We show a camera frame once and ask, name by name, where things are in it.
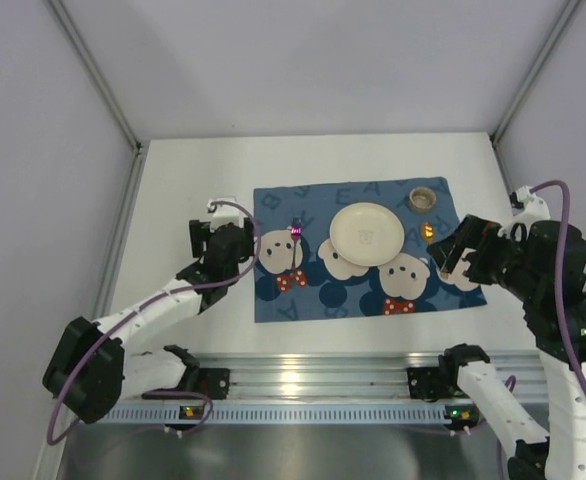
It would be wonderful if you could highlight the aluminium mounting rail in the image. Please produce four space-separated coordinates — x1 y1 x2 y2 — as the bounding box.
117 352 549 401

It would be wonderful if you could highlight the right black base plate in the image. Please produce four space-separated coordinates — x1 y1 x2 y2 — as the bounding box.
406 366 468 403

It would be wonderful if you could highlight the left aluminium frame post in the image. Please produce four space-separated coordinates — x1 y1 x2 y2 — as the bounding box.
46 0 143 154

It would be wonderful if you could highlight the blue cartoon mouse placemat cloth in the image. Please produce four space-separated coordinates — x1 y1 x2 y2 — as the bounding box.
253 177 487 323

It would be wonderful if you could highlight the slotted grey cable duct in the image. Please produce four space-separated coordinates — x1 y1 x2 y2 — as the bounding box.
102 402 479 425

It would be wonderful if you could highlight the small glass cup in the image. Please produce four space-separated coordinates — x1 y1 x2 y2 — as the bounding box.
408 186 437 214

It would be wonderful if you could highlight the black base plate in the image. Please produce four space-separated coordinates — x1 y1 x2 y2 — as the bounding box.
406 366 468 403
142 368 231 400

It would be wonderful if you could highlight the gold spoon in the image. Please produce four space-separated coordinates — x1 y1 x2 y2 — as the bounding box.
420 222 449 279

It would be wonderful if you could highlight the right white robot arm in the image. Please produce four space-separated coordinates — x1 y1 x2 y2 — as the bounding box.
427 215 586 479

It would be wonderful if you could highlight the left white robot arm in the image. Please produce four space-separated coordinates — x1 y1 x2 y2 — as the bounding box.
42 218 255 424

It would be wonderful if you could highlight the aluminium frame post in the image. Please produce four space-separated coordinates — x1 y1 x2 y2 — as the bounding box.
490 0 586 144
46 0 143 154

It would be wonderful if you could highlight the cream round plate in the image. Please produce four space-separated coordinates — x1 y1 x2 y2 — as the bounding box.
329 202 405 267

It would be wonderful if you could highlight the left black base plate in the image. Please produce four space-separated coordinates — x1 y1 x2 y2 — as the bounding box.
142 368 231 400

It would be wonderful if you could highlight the right aluminium frame post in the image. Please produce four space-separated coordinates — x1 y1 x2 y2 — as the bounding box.
490 0 586 144

